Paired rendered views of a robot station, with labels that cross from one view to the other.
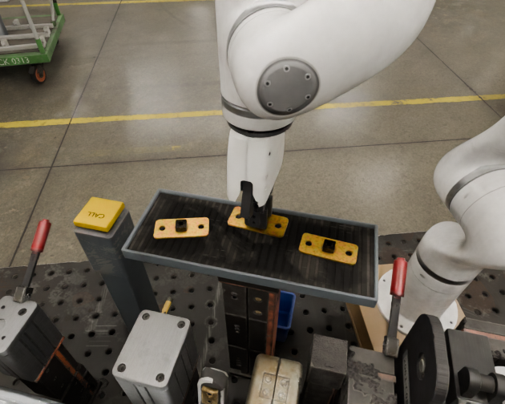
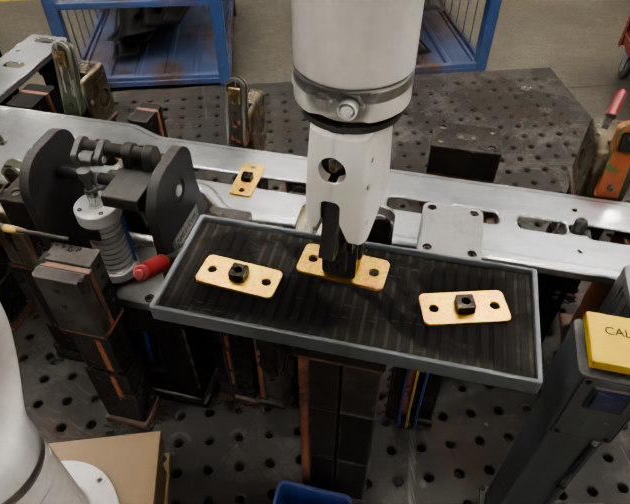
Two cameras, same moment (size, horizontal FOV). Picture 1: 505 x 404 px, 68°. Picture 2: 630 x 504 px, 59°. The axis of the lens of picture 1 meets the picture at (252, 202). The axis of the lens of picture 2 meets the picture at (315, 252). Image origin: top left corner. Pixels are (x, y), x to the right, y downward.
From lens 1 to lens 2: 0.73 m
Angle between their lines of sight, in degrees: 89
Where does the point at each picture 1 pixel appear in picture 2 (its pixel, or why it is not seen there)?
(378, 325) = (133, 487)
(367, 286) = (204, 233)
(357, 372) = not seen: hidden behind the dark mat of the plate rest
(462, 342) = (130, 190)
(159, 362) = (438, 217)
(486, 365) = (122, 176)
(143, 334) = (466, 237)
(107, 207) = (614, 348)
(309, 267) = (272, 254)
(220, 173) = not seen: outside the picture
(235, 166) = not seen: hidden behind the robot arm
